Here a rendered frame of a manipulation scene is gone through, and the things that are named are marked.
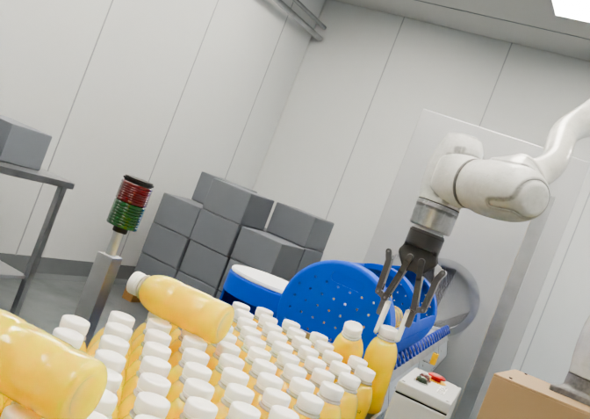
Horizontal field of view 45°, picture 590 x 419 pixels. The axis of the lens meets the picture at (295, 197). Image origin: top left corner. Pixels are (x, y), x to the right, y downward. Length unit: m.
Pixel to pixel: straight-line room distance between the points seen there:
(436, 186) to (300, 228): 4.27
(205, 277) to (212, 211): 0.52
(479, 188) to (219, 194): 4.36
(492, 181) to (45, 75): 4.25
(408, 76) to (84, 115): 3.38
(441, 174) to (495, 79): 5.78
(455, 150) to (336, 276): 0.46
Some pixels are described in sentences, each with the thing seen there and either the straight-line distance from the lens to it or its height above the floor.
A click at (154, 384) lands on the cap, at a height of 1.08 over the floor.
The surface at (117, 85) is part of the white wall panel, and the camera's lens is 5.77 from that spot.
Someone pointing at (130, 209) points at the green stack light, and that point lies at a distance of 1.41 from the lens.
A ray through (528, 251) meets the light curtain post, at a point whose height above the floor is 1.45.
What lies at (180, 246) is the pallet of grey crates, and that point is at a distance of 5.74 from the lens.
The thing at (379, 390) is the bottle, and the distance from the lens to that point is 1.52.
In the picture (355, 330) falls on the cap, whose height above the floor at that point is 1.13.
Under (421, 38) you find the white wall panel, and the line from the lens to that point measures 7.53.
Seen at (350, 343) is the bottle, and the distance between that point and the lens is 1.48.
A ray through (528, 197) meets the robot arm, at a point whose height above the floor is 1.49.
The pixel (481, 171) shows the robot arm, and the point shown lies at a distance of 1.37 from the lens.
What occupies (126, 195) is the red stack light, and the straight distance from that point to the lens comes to 1.41.
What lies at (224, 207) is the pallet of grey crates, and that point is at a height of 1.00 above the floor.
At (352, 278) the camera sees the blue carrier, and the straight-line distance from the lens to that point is 1.72.
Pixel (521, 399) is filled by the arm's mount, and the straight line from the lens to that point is 1.78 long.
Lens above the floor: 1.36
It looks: 1 degrees down
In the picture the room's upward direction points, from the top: 21 degrees clockwise
